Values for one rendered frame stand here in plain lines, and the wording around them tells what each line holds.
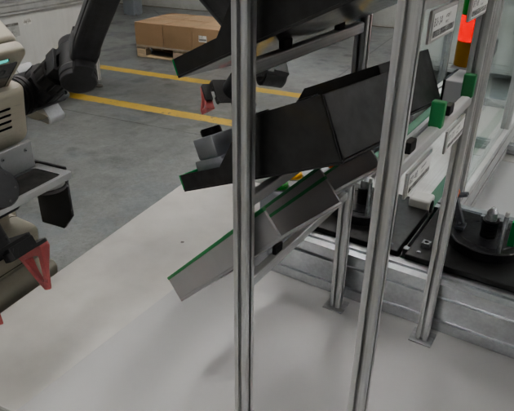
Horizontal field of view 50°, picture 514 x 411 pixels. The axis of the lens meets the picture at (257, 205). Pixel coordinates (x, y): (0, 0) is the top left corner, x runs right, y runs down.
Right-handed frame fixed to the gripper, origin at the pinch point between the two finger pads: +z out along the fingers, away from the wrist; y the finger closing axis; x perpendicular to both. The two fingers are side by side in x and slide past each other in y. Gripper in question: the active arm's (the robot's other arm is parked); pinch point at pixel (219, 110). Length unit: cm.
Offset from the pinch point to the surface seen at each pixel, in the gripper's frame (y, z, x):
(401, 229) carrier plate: -13, -32, 49
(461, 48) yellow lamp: -26, -53, 20
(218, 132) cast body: 34, -53, 37
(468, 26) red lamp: -26, -57, 17
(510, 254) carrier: -21, -47, 61
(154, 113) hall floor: -110, 278, -173
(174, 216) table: 16.0, 10.0, 24.5
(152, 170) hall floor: -65, 208, -85
